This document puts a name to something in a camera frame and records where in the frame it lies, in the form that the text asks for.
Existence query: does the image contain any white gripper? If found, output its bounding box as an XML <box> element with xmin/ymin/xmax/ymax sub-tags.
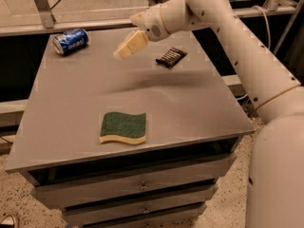
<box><xmin>113</xmin><ymin>4</ymin><xmax>170</xmax><ymax>60</ymax></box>

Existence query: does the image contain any shoe tip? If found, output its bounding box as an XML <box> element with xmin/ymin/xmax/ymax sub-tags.
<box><xmin>0</xmin><ymin>215</ymin><xmax>19</xmax><ymax>228</ymax></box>

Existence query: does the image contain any metal railing frame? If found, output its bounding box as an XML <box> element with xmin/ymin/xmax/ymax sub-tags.
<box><xmin>0</xmin><ymin>0</ymin><xmax>304</xmax><ymax>38</ymax></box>

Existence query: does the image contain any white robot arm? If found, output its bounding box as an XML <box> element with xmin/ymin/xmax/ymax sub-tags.
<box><xmin>114</xmin><ymin>0</ymin><xmax>304</xmax><ymax>228</ymax></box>

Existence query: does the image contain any grey drawer cabinet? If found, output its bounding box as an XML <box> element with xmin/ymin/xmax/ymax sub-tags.
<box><xmin>6</xmin><ymin>29</ymin><xmax>253</xmax><ymax>228</ymax></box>

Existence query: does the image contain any green yellow sponge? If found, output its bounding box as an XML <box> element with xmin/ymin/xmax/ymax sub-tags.
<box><xmin>99</xmin><ymin>112</ymin><xmax>146</xmax><ymax>145</ymax></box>

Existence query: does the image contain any black snack packet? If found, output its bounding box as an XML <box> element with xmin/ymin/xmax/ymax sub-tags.
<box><xmin>156</xmin><ymin>47</ymin><xmax>187</xmax><ymax>69</ymax></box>

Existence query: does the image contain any blue pepsi can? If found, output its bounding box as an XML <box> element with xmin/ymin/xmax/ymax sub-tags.
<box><xmin>52</xmin><ymin>28</ymin><xmax>88</xmax><ymax>55</ymax></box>

